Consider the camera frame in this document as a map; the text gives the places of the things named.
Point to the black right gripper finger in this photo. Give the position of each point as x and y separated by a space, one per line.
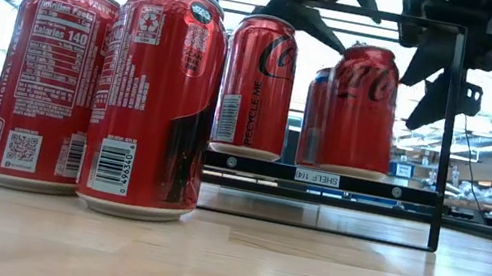
430 59
434 105

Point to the red cola can black script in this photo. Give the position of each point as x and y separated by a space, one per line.
361 118
254 94

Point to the red cola can black swoosh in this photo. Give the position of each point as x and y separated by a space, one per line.
153 101

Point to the red cola can nutrition label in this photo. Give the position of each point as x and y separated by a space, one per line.
47 83

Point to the white shelf label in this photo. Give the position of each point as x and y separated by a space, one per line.
316 177

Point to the blue white box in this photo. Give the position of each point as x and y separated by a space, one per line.
403 170

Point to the wooden shelf black metal frame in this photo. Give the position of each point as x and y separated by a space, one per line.
261 167

